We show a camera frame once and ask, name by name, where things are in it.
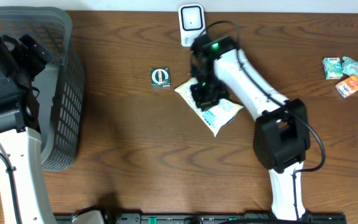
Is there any dark grey plastic basket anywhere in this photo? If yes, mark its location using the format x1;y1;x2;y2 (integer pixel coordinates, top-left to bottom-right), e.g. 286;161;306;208
0;6;86;172

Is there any orange wet wipes pack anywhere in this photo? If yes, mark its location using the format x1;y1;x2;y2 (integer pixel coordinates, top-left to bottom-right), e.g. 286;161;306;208
175;78;243;137

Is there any teal small tissue pack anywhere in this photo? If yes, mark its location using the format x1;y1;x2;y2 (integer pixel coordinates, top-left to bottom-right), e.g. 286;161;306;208
322;57;343;80

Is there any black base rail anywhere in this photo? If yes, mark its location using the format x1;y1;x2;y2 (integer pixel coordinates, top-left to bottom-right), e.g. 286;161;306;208
54;212;348;224

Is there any dark round-label can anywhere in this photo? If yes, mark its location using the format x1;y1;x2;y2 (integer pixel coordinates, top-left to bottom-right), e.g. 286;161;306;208
150;67;171;88

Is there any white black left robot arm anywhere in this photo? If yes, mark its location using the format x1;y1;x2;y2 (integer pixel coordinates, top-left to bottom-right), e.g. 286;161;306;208
0;34;105;224

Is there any mint green snack packet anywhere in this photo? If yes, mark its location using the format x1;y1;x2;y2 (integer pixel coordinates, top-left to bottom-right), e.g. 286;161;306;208
342;57;358;78

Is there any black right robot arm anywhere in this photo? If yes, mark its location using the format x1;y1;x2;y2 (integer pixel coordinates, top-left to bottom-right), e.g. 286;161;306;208
190;34;310;221

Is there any orange small snack pack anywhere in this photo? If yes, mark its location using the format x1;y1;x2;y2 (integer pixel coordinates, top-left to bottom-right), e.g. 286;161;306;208
335;75;358;98

